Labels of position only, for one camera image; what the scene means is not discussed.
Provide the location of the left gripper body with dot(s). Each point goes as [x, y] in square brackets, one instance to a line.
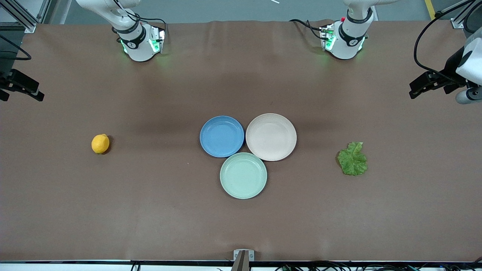
[449, 70]

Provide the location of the yellow lemon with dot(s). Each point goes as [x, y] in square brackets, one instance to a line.
[100, 143]

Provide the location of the green lettuce leaf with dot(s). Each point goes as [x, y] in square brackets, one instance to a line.
[352, 162]

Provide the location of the brown table cover sheet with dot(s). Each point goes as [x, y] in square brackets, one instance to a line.
[113, 188]

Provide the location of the beige plate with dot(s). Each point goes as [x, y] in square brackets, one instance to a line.
[271, 136]

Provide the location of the blue plate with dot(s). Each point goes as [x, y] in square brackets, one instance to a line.
[222, 136]

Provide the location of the light green plate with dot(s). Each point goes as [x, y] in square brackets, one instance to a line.
[243, 175]

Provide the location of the aluminium frame post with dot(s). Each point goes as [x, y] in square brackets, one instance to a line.
[456, 23]
[22, 19]

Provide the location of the metal table edge bracket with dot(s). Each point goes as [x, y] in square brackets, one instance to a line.
[243, 259]

